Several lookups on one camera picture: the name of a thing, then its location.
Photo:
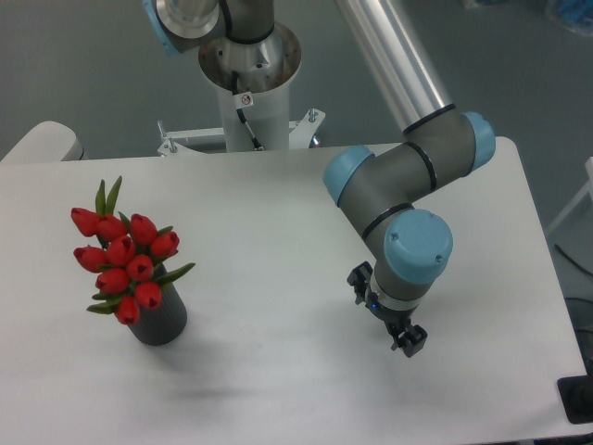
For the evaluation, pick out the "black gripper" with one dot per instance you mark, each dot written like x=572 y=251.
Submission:
x=406 y=337

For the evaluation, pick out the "red tulip bouquet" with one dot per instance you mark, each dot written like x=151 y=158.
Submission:
x=132 y=280

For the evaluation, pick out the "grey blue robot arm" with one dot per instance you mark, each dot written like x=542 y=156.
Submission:
x=377 y=193

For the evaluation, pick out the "dark grey ribbed vase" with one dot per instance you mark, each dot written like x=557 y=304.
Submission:
x=159 y=325

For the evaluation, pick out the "black box at table edge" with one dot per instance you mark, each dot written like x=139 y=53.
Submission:
x=576 y=398

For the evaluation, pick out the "blue plastic bag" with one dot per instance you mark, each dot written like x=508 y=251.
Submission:
x=573 y=15

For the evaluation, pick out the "white chair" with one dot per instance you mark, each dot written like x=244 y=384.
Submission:
x=48 y=141

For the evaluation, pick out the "white metal frame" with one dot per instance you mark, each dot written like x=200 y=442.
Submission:
x=576 y=205

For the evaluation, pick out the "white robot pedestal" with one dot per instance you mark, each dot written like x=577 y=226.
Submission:
x=252 y=84

